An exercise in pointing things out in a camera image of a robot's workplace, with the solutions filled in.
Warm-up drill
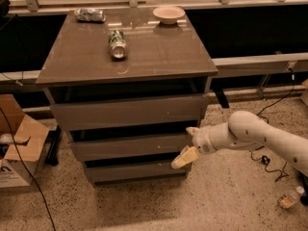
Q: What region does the crumpled silver chip bag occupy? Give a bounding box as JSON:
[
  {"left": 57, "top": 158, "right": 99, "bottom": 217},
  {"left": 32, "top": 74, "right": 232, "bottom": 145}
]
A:
[{"left": 74, "top": 8, "right": 106, "bottom": 23}]

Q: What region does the grey bottom drawer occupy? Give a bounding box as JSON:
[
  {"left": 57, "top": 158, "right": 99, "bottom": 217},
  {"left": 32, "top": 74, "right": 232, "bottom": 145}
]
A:
[{"left": 84, "top": 160, "right": 192, "bottom": 184}]

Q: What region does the black stand foot left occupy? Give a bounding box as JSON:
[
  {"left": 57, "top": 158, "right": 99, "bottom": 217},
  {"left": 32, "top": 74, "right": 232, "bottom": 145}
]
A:
[{"left": 44, "top": 126, "right": 62, "bottom": 166}]

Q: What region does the metal window railing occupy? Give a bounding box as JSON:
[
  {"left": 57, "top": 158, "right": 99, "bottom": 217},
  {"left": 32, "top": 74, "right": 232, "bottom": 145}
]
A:
[{"left": 0, "top": 0, "right": 308, "bottom": 94}]

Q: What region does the cardboard box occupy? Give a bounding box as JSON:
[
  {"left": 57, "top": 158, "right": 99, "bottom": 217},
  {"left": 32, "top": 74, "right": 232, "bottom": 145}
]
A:
[{"left": 0, "top": 94, "right": 49, "bottom": 188}]

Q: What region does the black stand base right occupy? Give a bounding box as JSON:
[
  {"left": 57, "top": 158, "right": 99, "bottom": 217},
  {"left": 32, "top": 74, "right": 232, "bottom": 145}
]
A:
[{"left": 298, "top": 172, "right": 308, "bottom": 206}]

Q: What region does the green soda can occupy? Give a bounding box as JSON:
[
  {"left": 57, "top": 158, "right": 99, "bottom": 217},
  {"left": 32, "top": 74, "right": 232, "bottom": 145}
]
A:
[{"left": 108, "top": 30, "right": 128, "bottom": 59}]

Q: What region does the grey drawer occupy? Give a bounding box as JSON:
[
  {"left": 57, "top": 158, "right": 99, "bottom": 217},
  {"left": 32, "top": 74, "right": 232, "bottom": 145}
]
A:
[
  {"left": 70, "top": 133, "right": 192, "bottom": 161},
  {"left": 84, "top": 160, "right": 192, "bottom": 184},
  {"left": 51, "top": 95, "right": 207, "bottom": 131}
]

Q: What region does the white ceramic bowl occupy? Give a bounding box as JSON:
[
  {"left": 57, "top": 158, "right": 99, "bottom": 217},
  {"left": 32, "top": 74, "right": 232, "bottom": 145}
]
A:
[{"left": 153, "top": 7, "right": 185, "bottom": 25}]

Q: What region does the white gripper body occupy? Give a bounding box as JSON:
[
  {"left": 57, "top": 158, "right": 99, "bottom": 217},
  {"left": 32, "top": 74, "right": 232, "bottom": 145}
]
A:
[{"left": 192, "top": 126, "right": 219, "bottom": 154}]

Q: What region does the black floor cable left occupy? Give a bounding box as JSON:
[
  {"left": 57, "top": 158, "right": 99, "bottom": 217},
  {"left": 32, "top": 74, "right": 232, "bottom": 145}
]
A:
[{"left": 0, "top": 107, "right": 58, "bottom": 231}]

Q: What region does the grey top drawer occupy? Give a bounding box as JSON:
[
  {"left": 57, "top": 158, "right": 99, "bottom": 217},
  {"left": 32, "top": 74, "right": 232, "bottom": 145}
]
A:
[{"left": 51, "top": 95, "right": 207, "bottom": 131}]

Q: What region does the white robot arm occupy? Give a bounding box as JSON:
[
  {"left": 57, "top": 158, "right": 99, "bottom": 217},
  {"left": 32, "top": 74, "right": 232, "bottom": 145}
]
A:
[{"left": 171, "top": 111, "right": 308, "bottom": 176}]

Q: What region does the black power adapter cable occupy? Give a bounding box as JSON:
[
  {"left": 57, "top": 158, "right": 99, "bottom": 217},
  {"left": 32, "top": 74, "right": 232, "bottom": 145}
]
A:
[{"left": 248, "top": 67, "right": 297, "bottom": 183}]

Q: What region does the grey drawer cabinet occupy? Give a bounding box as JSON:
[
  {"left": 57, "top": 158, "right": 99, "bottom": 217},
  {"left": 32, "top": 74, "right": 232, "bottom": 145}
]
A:
[{"left": 37, "top": 8, "right": 218, "bottom": 169}]

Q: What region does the plastic bottle on floor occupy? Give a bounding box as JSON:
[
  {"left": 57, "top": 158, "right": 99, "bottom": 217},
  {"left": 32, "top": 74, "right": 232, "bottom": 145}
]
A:
[{"left": 277, "top": 186, "right": 305, "bottom": 209}]

